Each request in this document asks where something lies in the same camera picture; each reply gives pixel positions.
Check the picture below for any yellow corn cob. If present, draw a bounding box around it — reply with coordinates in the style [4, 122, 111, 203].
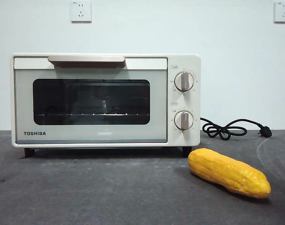
[187, 148, 272, 200]

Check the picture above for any oven door with glass window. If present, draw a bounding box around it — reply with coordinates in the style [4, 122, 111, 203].
[14, 55, 168, 143]

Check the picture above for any cream oven control knob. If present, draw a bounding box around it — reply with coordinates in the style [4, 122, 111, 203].
[174, 110, 195, 131]
[174, 71, 195, 92]

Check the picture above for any cream Toshiba toaster oven body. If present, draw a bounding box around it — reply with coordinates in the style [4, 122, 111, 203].
[10, 52, 201, 158]

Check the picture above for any metal wire oven rack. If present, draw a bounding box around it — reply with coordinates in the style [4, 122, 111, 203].
[38, 113, 150, 117]

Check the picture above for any white wall socket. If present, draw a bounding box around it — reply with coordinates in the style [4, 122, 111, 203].
[71, 0, 92, 23]
[274, 1, 285, 23]

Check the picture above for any black power cable with plug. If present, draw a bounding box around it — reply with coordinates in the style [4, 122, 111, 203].
[200, 117, 273, 141]

